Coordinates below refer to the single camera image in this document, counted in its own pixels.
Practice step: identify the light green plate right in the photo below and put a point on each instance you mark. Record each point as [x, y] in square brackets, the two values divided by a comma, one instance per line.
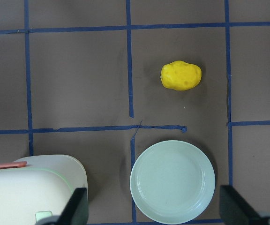
[172, 182]

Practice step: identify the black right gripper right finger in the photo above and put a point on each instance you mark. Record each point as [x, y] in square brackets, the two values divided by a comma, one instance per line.
[235, 210]

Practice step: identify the white green rice cooker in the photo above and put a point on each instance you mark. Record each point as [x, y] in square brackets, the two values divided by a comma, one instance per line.
[37, 187]

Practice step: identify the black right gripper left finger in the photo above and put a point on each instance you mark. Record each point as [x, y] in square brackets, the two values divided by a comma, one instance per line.
[76, 211]

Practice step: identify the yellow toy potato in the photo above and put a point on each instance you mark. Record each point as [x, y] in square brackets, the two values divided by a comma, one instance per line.
[180, 76]

